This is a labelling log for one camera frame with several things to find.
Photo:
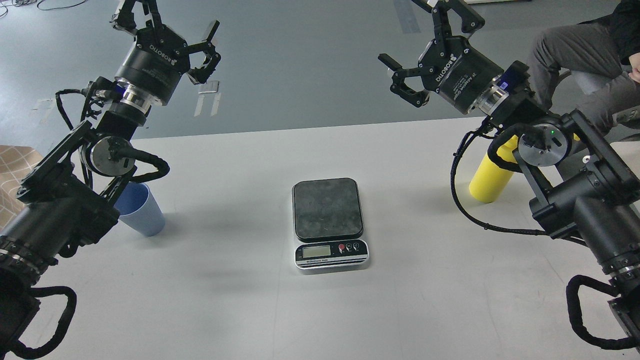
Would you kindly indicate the beige patterned cloth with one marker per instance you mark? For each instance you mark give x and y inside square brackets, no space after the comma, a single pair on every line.
[16,162]

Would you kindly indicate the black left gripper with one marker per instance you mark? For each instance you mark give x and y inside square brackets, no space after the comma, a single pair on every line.
[158,67]

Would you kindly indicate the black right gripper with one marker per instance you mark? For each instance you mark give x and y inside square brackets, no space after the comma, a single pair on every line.
[457,67]

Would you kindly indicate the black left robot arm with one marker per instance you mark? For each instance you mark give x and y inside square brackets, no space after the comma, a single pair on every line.
[69,197]

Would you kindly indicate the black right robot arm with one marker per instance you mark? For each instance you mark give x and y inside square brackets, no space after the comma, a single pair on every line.
[584,192]

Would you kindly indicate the blue ribbed plastic cup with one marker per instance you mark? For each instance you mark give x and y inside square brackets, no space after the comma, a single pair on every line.
[139,210]

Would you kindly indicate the yellow squeeze bottle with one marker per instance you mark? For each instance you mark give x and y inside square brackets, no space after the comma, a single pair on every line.
[492,175]

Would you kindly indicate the seated person grey trousers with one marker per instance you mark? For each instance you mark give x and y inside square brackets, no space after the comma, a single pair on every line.
[608,46]

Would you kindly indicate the black digital kitchen scale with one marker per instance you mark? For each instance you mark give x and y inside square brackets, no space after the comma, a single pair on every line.
[328,225]

